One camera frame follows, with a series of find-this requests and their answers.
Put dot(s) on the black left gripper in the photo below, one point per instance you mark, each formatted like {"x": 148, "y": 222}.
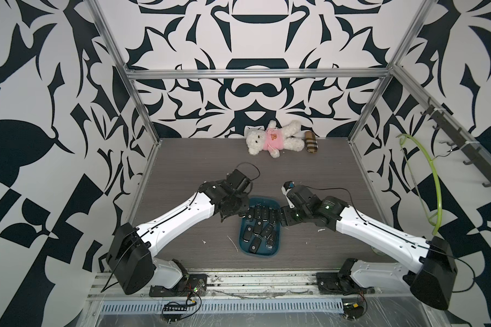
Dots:
{"x": 245, "y": 204}

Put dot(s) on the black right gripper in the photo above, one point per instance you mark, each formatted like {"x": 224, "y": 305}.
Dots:
{"x": 286, "y": 219}

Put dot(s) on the black VW key fob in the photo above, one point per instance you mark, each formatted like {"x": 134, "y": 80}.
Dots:
{"x": 266, "y": 232}
{"x": 248, "y": 234}
{"x": 250, "y": 216}

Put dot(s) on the black chrome smart key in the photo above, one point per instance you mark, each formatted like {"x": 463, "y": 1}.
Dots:
{"x": 271, "y": 241}

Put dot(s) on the black key fob edge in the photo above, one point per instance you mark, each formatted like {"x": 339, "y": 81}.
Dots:
{"x": 254, "y": 245}

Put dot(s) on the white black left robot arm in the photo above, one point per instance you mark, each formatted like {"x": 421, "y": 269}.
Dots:
{"x": 132, "y": 254}

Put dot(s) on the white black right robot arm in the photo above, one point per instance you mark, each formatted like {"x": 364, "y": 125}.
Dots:
{"x": 425, "y": 267}

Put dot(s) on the teal plastic storage tray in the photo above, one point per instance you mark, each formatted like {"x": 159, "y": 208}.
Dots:
{"x": 263, "y": 252}

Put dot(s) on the brown plaid cylinder toy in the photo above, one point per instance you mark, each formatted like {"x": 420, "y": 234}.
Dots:
{"x": 311, "y": 142}

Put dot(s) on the white teddy bear pink shirt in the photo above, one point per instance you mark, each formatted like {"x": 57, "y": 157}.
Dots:
{"x": 274, "y": 139}

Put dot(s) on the white cable duct strip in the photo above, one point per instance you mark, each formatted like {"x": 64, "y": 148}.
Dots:
{"x": 231, "y": 306}

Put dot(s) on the black wall hook rail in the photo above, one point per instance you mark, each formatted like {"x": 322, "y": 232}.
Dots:
{"x": 460, "y": 139}

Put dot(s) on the aluminium frame post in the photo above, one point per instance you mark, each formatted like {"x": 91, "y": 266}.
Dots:
{"x": 106, "y": 34}

